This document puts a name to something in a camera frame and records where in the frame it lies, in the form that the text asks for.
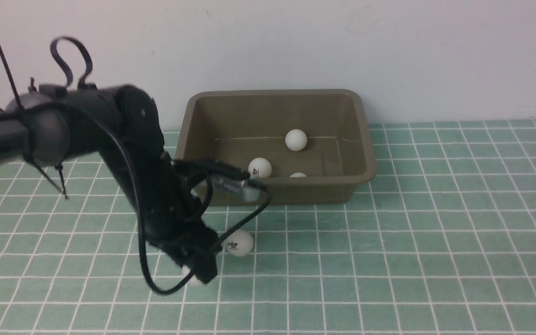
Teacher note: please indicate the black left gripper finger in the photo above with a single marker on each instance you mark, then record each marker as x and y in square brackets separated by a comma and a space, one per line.
[206, 265]

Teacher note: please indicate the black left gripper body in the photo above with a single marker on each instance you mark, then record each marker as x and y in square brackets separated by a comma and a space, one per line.
[169, 217]

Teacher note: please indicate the white ball with logo centre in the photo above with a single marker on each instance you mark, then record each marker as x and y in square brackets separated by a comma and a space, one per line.
[240, 243]

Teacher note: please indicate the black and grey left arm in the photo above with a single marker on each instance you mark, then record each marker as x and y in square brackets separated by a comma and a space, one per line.
[49, 126]

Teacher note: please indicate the olive green plastic bin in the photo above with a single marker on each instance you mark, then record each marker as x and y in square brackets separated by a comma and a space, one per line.
[238, 126]

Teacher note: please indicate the green checkered table cloth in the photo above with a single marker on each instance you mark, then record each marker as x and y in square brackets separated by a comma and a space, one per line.
[441, 242]

